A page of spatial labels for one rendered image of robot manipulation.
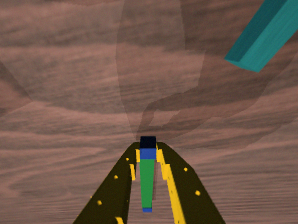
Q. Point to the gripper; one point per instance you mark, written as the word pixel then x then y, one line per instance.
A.
pixel 191 203

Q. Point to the turquoise rod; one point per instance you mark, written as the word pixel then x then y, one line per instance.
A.
pixel 269 29

